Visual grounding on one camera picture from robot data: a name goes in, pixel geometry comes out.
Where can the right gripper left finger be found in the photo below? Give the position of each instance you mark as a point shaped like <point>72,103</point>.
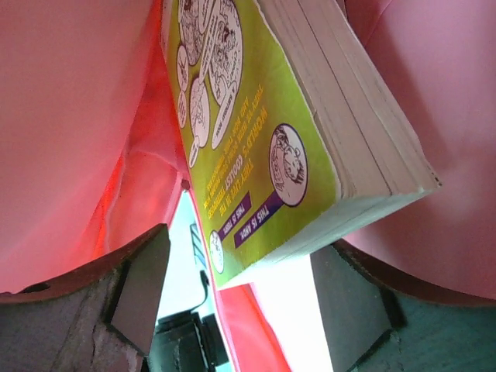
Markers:
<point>97,317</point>

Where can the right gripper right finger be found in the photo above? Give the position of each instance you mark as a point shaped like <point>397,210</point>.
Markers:
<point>378,318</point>

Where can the pink student backpack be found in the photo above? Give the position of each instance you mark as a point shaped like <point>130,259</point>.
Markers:
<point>92,156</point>

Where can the green cartoon book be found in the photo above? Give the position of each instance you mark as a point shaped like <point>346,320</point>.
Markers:
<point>291,136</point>

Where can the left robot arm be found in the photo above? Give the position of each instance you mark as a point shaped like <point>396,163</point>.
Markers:
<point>187,340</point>

